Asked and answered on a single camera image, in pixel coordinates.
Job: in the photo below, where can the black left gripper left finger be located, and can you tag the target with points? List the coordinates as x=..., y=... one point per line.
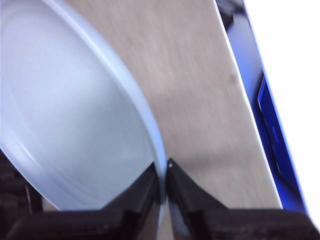
x=100, y=225

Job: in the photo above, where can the dark flat panel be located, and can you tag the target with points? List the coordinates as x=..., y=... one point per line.
x=277, y=140

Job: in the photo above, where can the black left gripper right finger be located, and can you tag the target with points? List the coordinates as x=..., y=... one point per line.
x=225, y=225

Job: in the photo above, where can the blue round plate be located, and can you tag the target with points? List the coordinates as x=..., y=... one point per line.
x=70, y=112

